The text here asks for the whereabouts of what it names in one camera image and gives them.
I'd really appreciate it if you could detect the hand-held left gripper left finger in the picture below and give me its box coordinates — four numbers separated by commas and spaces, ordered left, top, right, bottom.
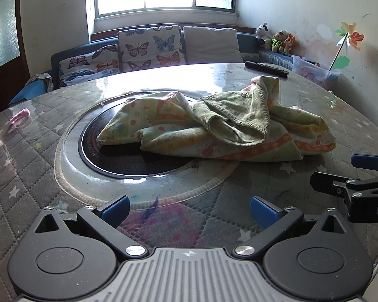
35, 195, 148, 258

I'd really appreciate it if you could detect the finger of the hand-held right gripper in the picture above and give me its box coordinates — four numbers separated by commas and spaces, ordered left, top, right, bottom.
310, 171, 378, 199
351, 154, 378, 174

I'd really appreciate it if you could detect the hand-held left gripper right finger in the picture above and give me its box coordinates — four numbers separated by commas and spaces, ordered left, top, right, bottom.
233, 196, 345, 258

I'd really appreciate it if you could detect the green floral children's shirt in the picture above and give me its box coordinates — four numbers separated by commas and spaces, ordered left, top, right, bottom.
96, 75, 337, 162

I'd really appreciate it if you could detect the black round cooktop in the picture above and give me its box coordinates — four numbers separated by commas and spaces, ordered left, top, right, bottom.
78, 97, 208, 177

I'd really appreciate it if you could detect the quilted grey table cover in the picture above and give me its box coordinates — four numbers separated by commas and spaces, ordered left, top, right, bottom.
0, 63, 378, 302

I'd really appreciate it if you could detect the clear plastic box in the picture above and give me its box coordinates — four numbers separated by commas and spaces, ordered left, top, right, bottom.
291, 55, 341, 84

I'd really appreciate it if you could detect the colourful pinwheel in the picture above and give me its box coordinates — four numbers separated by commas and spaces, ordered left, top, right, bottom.
328, 21, 365, 71

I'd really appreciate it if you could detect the black remote control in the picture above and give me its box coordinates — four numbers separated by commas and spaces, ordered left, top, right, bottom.
244, 60, 290, 78

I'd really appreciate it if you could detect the small pink object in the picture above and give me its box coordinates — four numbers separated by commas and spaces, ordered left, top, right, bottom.
9, 108, 31, 128

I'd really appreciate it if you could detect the orange plush fox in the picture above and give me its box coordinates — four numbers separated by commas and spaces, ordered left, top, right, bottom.
282, 33, 297, 56

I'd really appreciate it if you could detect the brown plush bear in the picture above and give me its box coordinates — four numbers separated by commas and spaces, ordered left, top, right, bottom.
271, 30, 287, 53

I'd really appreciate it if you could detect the blue cloth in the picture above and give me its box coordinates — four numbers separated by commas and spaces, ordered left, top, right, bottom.
9, 77, 49, 106

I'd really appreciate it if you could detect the butterfly print seat cushion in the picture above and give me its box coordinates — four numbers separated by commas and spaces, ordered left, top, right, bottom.
58, 44, 121, 87

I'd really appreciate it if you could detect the grey cloth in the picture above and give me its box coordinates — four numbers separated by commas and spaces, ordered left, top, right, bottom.
27, 73, 55, 92

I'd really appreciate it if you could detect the dark blue sofa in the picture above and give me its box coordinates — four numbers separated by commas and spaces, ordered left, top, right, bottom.
9, 31, 294, 107

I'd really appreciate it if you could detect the black and white plush cow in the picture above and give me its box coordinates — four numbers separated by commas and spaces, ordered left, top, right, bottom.
255, 23, 272, 46

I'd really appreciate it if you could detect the butterfly print back cushion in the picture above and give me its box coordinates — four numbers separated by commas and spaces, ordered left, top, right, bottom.
117, 25, 187, 73

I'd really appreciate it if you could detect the plain white cushion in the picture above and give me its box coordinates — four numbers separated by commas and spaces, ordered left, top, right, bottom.
183, 26, 244, 65

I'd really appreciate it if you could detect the dark wooden door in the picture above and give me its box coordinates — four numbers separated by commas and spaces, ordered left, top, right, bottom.
0, 0, 31, 114

